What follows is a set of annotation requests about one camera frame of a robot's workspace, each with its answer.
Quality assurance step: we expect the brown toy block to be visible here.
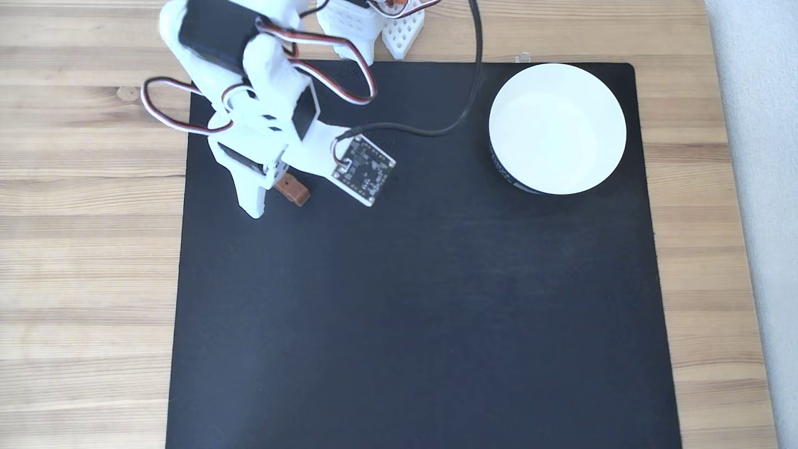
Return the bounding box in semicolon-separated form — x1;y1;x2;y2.
274;173;311;208

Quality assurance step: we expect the white round plate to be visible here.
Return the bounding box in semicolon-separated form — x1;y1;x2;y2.
488;63;628;196

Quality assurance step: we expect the black desk mat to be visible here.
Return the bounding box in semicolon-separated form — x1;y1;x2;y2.
165;56;683;449

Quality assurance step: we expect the wrist camera board white mount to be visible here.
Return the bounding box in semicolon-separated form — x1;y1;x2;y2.
290;120;398;208

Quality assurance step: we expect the red white black servo cable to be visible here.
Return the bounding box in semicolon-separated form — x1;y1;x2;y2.
141;75;235;135
256;19;379;106

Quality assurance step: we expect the black camera cable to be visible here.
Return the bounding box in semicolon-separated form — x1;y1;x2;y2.
332;0;485;168

